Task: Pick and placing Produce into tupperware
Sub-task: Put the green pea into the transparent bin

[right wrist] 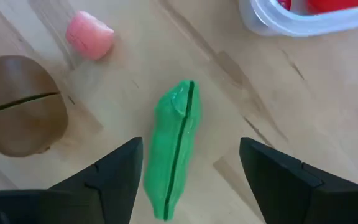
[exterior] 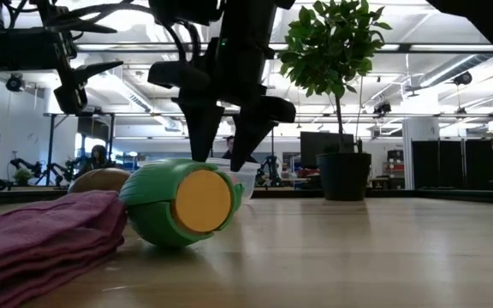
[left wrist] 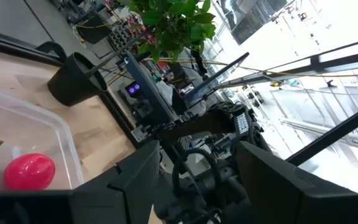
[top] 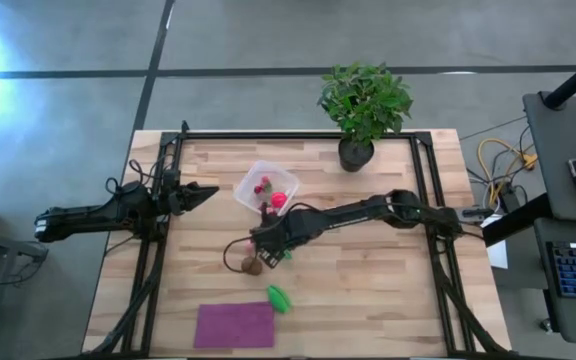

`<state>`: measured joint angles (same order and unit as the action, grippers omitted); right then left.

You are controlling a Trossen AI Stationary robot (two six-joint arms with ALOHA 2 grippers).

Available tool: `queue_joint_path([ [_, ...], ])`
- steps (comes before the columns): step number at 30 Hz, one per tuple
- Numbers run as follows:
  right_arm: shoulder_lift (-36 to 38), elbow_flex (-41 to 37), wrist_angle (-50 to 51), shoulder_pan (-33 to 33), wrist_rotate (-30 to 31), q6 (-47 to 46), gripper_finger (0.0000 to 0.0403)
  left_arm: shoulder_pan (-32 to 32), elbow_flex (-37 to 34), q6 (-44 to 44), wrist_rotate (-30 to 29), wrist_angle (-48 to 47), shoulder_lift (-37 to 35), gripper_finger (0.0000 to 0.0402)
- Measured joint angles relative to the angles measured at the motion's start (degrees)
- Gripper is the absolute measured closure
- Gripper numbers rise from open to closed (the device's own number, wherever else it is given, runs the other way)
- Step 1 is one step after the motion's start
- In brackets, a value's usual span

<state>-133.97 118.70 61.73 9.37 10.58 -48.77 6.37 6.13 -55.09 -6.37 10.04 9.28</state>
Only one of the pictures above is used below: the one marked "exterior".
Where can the black partition panels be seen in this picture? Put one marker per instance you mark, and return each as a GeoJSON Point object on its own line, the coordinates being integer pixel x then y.
{"type": "Point", "coordinates": [477, 164]}

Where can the purple folded cloth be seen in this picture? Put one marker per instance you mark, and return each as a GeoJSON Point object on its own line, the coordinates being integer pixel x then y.
{"type": "Point", "coordinates": [37, 239]}

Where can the green toy corn yellow end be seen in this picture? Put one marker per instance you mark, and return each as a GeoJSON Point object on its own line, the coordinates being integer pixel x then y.
{"type": "Point", "coordinates": [152, 201]}

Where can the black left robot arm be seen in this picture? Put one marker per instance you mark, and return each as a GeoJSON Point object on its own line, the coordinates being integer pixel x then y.
{"type": "Point", "coordinates": [7, 51]}

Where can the white pillar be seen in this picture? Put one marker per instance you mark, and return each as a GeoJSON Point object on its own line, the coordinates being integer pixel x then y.
{"type": "Point", "coordinates": [419, 128]}

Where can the black background robot arm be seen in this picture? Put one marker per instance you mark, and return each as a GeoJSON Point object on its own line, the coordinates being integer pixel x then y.
{"type": "Point", "coordinates": [37, 167]}
{"type": "Point", "coordinates": [270, 167]}

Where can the clear plastic tupperware container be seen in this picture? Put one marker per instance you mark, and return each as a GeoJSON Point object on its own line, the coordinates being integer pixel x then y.
{"type": "Point", "coordinates": [248, 179]}

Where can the person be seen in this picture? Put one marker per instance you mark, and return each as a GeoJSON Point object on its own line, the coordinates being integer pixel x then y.
{"type": "Point", "coordinates": [228, 154]}
{"type": "Point", "coordinates": [97, 158]}

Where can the green potted plant black pot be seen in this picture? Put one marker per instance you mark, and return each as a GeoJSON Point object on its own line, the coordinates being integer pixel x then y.
{"type": "Point", "coordinates": [342, 171]}

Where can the brown toy kiwi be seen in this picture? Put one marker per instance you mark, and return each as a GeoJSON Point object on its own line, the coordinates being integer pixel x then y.
{"type": "Point", "coordinates": [99, 181]}

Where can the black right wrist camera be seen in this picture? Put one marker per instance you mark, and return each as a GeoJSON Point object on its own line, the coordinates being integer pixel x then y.
{"type": "Point", "coordinates": [178, 75]}

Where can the black overhead beam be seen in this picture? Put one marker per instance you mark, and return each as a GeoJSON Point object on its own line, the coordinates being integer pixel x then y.
{"type": "Point", "coordinates": [400, 47]}

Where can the black computer monitor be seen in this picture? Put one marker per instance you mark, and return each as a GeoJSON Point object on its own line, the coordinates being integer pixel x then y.
{"type": "Point", "coordinates": [315, 147]}

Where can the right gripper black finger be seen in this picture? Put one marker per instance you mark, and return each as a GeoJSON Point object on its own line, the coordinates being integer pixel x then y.
{"type": "Point", "coordinates": [201, 128]}
{"type": "Point", "coordinates": [257, 124]}

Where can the small background potted plant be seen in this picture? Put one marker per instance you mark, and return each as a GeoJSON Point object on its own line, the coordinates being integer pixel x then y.
{"type": "Point", "coordinates": [23, 176]}

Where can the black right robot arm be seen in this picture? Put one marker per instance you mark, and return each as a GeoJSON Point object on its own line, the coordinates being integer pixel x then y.
{"type": "Point", "coordinates": [246, 21]}

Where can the black ceiling spotlight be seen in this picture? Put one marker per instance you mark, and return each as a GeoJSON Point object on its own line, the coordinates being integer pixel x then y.
{"type": "Point", "coordinates": [382, 108]}
{"type": "Point", "coordinates": [14, 83]}
{"type": "Point", "coordinates": [463, 78]}

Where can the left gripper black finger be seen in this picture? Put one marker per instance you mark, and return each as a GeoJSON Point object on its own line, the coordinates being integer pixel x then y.
{"type": "Point", "coordinates": [77, 25]}
{"type": "Point", "coordinates": [89, 73]}

